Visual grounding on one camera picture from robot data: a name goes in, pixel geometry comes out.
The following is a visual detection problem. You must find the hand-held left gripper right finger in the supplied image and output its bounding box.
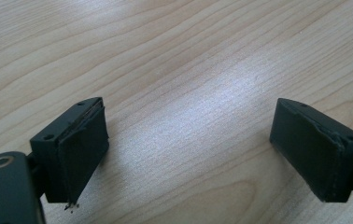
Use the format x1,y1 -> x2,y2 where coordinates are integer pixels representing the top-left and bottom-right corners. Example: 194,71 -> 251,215
269,97 -> 353,203

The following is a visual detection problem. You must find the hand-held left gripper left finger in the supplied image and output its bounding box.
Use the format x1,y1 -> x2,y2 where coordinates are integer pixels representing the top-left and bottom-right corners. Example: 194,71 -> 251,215
29,96 -> 110,210

